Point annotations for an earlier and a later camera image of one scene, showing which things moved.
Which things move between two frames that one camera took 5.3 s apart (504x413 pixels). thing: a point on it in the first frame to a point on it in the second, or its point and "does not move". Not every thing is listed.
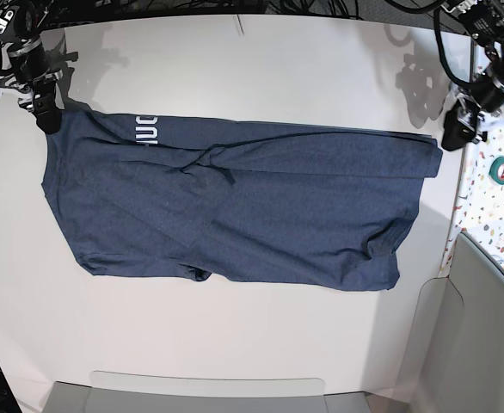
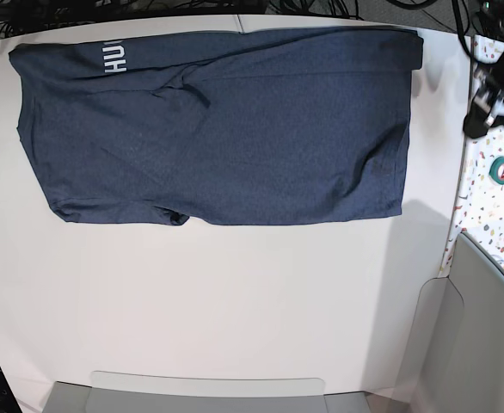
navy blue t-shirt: [144, 194] to [222, 126]
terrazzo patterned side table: [490, 197] does not move
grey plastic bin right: [470, 349] does not move
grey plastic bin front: [165, 393] does not move
